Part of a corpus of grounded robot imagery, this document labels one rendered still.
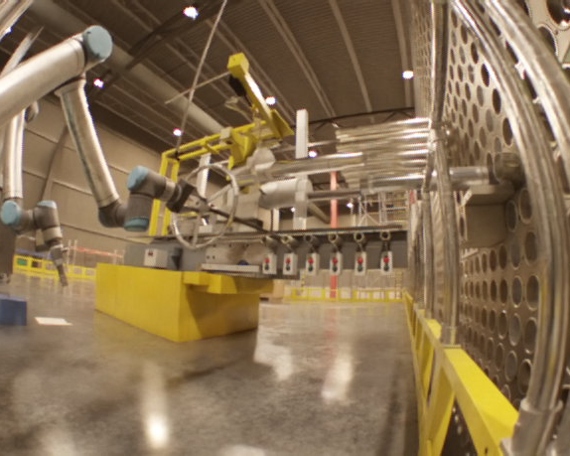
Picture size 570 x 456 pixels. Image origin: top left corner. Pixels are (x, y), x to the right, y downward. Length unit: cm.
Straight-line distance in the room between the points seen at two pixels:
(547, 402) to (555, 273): 10
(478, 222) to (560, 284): 210
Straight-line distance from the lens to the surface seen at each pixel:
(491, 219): 236
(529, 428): 27
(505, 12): 28
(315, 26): 1065
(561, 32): 152
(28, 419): 108
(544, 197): 25
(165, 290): 231
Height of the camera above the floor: 55
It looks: 12 degrees up
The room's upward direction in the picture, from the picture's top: 3 degrees clockwise
